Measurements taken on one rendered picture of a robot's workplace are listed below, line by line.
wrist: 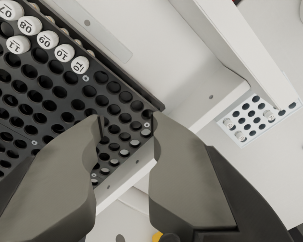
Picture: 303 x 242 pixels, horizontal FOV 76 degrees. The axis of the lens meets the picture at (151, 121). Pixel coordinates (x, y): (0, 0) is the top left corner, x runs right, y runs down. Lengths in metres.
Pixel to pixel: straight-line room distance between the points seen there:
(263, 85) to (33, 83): 0.19
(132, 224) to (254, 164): 0.30
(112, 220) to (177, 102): 0.26
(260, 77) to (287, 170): 0.41
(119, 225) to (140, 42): 0.33
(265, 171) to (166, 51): 0.39
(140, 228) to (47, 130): 0.31
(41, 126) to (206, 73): 0.20
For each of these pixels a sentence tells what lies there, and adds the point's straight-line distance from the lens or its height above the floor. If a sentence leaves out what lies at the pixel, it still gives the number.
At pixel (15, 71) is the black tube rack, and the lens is 0.20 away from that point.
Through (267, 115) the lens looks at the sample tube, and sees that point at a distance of 0.37.
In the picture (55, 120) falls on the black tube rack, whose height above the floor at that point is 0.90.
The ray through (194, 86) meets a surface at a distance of 0.26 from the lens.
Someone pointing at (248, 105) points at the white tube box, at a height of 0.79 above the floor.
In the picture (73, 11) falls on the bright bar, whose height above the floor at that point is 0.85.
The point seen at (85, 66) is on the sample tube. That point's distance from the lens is 0.17.
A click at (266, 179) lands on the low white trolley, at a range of 0.56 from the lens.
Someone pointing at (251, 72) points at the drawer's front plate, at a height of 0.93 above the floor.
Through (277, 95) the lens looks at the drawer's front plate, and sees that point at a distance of 0.19.
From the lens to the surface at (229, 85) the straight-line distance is 0.22.
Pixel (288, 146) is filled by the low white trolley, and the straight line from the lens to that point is 0.51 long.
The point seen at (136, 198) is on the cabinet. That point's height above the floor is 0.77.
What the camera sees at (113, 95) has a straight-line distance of 0.19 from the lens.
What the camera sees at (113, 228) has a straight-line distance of 0.41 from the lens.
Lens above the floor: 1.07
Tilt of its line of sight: 59 degrees down
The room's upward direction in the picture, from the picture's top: 172 degrees clockwise
